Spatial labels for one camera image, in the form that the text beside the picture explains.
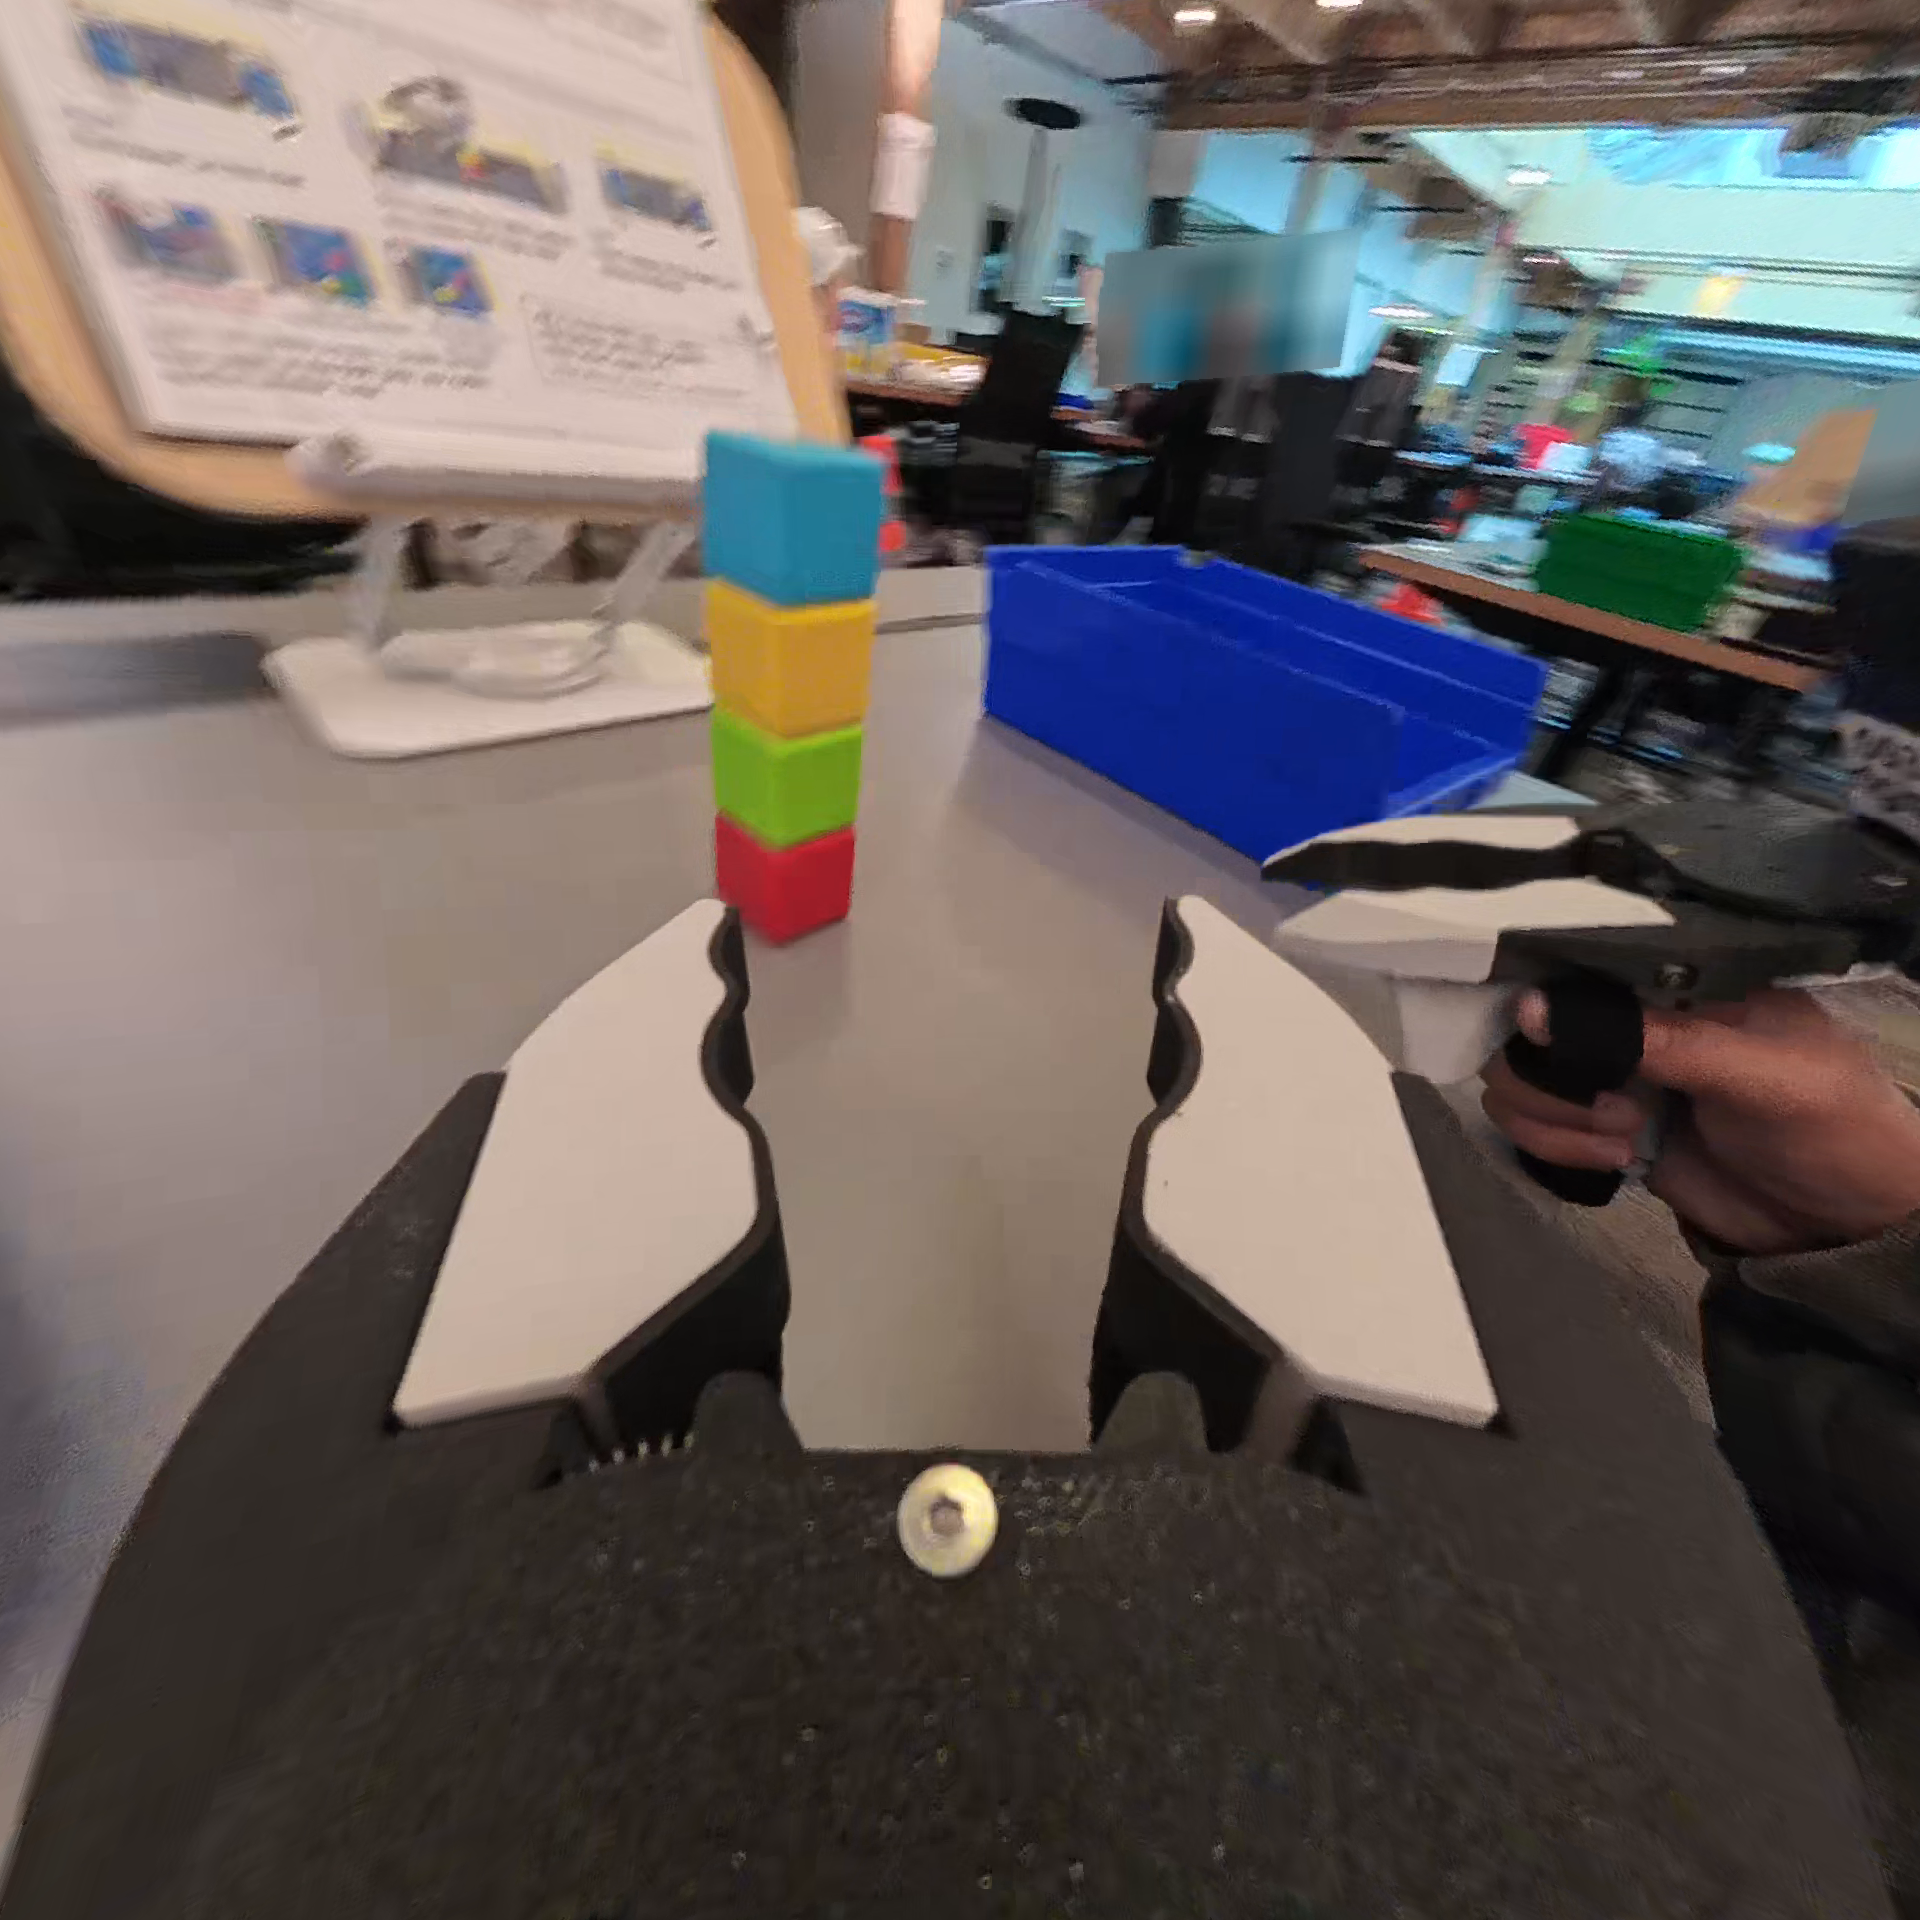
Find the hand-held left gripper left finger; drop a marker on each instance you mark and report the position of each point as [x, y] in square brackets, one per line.
[599, 1201]

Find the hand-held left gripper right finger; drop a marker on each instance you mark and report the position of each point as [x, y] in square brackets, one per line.
[1307, 1201]

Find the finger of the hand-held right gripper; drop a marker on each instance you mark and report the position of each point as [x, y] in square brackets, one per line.
[1440, 926]
[1470, 827]

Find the blue plastic bin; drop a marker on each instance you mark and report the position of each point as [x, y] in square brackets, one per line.
[1172, 720]

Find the red cube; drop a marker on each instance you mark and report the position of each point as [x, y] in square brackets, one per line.
[780, 878]

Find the green cube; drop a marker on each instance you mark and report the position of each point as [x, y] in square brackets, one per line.
[788, 774]

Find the yellow cube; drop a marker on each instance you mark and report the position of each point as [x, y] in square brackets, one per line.
[788, 661]

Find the light blue cube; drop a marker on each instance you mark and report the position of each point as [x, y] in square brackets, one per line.
[797, 517]

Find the grey desk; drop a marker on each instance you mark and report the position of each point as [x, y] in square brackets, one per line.
[300, 840]

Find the person's right hand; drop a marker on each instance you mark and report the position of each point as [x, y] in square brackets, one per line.
[1771, 1109]

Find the wooden work table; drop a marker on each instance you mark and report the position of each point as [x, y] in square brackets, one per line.
[1501, 579]

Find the green plastic crate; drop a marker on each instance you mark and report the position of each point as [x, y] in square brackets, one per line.
[1636, 570]

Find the wooden board document stand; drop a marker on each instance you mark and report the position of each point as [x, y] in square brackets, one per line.
[773, 241]

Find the printed instruction sheet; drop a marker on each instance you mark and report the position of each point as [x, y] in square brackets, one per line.
[376, 299]

